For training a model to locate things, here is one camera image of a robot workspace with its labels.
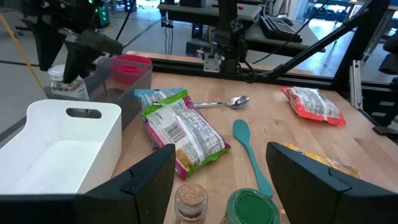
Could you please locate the pink green ramen packet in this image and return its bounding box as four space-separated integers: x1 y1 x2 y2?
141 89 231 180

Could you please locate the small cork-stopper glass jar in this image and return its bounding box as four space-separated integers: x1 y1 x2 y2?
174 182 208 224

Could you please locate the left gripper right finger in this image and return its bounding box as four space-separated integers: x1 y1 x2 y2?
266 142 398 224

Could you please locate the white plastic bin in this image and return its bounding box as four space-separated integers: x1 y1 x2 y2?
0 99 123 195

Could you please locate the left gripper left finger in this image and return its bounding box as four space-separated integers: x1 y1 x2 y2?
83 143 177 224

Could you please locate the silver metal spoon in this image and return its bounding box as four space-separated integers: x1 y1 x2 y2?
192 95 251 110

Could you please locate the yellow Maruchan ramen packet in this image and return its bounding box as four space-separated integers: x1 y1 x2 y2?
284 142 360 179

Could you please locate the grey translucent plastic bin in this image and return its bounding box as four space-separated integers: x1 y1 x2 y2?
43 55 153 131

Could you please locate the grey desk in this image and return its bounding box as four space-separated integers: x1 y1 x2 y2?
245 23 326 58
157 2 262 27

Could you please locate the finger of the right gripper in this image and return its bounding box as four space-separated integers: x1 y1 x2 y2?
23 19 66 72
63 30 124 83

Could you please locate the silver aluminium extrusion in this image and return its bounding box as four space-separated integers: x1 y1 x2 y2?
349 59 363 110

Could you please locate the black backlit keyboard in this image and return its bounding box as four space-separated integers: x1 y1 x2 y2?
259 15 303 44

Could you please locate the blue ramen packet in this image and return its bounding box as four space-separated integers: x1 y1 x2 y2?
134 88 184 108

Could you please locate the white-lid spice jar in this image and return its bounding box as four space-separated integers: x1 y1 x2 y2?
48 64 90 101

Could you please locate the green-lid glass jar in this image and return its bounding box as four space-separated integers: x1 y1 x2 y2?
222 188 282 224

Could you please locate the yellow cable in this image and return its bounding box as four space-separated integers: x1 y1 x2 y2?
0 12 44 91

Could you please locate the orange ramen packet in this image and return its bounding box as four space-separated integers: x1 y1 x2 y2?
280 86 347 127

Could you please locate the teal plastic spoon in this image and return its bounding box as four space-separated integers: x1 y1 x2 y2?
233 119 274 198

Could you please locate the red plastic bowl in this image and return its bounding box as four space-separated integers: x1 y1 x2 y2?
109 54 152 85

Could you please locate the black aluminium table frame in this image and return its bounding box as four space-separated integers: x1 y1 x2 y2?
126 0 398 144

